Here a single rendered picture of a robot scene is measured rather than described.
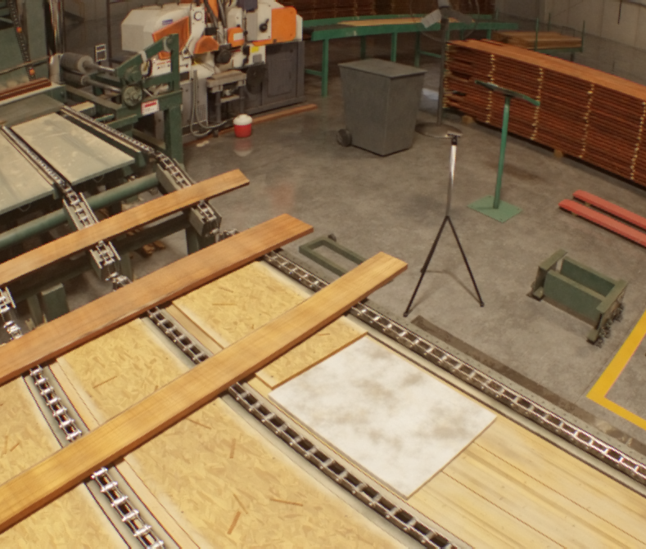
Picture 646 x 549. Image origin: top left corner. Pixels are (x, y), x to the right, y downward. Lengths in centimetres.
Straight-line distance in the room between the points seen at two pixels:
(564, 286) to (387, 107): 280
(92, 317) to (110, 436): 67
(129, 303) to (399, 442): 120
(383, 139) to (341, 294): 380
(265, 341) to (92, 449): 78
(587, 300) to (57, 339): 314
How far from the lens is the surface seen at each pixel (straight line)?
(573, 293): 390
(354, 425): 184
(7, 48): 733
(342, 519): 160
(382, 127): 593
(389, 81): 571
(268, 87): 760
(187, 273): 249
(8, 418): 209
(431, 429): 185
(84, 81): 620
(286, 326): 215
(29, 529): 175
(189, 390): 192
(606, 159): 684
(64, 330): 231
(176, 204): 300
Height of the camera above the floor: 218
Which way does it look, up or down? 32 degrees down
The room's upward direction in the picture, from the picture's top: 2 degrees clockwise
